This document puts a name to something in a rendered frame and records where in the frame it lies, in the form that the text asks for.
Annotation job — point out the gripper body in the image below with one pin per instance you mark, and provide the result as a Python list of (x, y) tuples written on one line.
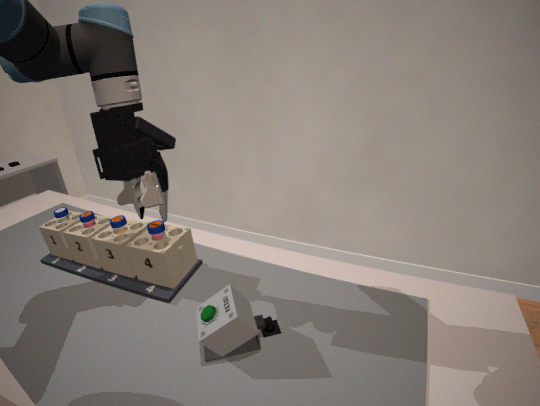
[(124, 153)]

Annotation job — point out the grey flat mat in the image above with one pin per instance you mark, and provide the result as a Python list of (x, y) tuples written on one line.
[(72, 341)]

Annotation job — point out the cream bucket adapter with holes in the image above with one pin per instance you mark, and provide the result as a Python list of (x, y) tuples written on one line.
[(156, 264)]

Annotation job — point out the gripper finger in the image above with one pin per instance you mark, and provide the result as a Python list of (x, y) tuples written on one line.
[(156, 186), (131, 193)]

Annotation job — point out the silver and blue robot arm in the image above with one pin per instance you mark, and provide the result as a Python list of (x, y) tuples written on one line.
[(103, 45)]

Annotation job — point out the beige bucket adapter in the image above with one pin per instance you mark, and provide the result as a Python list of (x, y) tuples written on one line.
[(54, 238), (81, 246), (112, 251)]

